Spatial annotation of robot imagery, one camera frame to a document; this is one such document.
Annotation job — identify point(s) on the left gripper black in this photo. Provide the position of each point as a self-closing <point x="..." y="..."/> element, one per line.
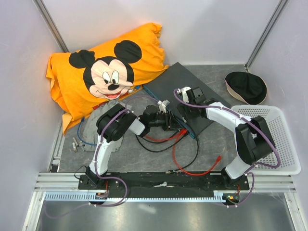
<point x="171" y="123"/>

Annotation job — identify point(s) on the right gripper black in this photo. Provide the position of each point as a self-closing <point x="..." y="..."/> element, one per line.
<point x="183" y="108"/>

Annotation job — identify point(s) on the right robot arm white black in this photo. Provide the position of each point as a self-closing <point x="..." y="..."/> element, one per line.
<point x="252" y="135"/>

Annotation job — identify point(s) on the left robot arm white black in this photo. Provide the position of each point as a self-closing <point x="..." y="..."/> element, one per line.
<point x="113" y="125"/>

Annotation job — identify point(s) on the black cap with beige brim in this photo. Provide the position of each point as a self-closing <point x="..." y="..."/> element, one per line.
<point x="246" y="87"/>

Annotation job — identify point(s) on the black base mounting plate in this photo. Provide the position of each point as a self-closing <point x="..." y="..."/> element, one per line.
<point x="160" y="184"/>

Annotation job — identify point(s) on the grey crumpled cloth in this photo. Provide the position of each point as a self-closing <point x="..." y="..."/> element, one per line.
<point x="88" y="131"/>

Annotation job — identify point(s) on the orange Mickey Mouse pillow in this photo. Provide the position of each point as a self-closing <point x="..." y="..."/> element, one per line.
<point x="82" y="81"/>

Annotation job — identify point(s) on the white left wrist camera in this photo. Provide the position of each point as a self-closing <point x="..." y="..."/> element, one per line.
<point x="162" y="105"/>

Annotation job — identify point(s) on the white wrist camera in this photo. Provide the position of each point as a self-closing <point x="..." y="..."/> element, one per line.
<point x="162" y="105"/>
<point x="184" y="92"/>

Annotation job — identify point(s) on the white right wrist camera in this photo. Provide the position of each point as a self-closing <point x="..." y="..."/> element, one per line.
<point x="184" y="92"/>

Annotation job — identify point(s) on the white slotted cable duct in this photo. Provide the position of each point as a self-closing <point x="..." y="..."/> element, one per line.
<point x="95" y="197"/>

